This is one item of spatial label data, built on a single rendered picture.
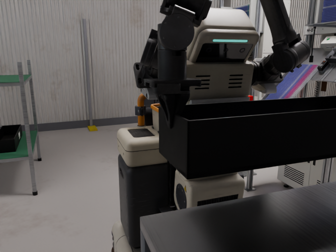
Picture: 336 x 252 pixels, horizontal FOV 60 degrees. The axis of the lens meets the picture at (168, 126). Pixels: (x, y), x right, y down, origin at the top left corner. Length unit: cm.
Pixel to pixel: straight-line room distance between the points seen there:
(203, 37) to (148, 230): 55
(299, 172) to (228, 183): 159
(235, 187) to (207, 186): 11
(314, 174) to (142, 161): 161
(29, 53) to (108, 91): 127
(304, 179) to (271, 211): 188
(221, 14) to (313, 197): 59
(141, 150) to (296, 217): 70
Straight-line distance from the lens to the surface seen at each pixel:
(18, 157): 265
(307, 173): 257
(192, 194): 103
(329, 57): 242
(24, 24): 480
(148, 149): 123
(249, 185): 269
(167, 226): 65
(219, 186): 106
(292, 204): 80
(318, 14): 265
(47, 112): 485
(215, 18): 96
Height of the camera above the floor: 115
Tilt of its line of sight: 14 degrees down
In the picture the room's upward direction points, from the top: straight up
